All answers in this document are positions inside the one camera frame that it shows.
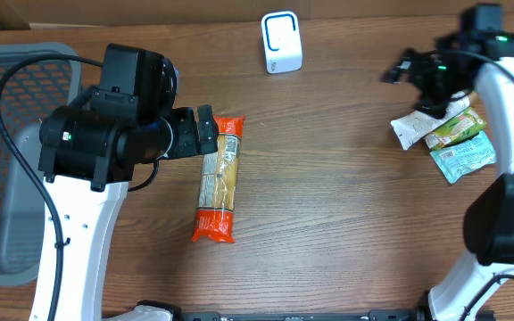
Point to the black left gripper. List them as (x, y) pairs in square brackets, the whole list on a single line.
[(182, 121)]

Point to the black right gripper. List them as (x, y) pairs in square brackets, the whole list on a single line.
[(438, 106)]

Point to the green snack packet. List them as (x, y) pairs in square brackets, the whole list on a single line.
[(461, 127)]

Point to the white tube gold cap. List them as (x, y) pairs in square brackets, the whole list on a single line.
[(411, 128)]

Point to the teal wet wipes packet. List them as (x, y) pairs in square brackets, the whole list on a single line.
[(461, 159)]

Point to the orange pasta package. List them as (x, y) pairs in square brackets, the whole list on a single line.
[(215, 211)]

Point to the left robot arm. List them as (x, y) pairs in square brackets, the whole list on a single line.
[(88, 155)]

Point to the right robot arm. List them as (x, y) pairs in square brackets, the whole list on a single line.
[(478, 57)]

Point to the white barcode scanner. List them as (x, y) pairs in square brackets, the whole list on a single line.
[(282, 43)]

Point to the grey plastic mesh basket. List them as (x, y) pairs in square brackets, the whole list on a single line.
[(29, 95)]

